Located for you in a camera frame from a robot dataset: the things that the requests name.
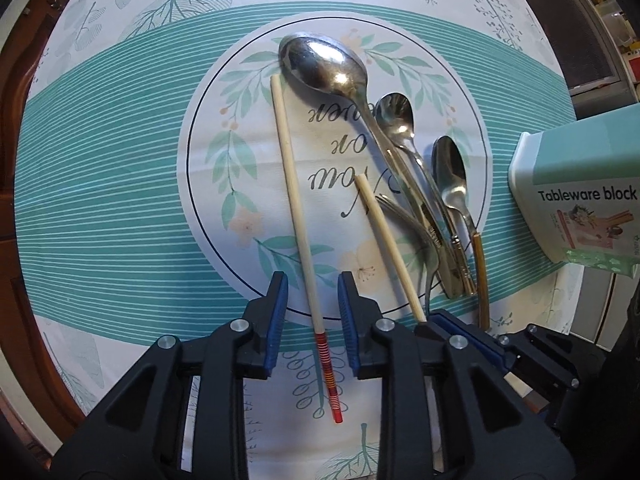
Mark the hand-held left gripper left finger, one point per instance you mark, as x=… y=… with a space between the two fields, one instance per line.
x=277 y=320

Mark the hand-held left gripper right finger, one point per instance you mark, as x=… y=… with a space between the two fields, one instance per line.
x=348 y=320

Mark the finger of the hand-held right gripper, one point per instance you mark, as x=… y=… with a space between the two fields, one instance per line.
x=427 y=330
x=470 y=332

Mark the cream chopstick red striped end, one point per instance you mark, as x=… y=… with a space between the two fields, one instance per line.
x=385 y=240
x=295 y=195

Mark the green plastic utensil holder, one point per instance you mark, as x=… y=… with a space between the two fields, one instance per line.
x=565 y=160

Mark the steel fork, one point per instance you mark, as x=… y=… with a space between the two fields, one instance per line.
x=422 y=240

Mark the small steel spoon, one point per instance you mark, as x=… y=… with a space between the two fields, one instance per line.
x=395 y=115

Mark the leaf printed teal tablecloth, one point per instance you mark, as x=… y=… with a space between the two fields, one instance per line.
x=100 y=185

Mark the large steel spoon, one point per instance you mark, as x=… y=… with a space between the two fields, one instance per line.
x=320 y=60

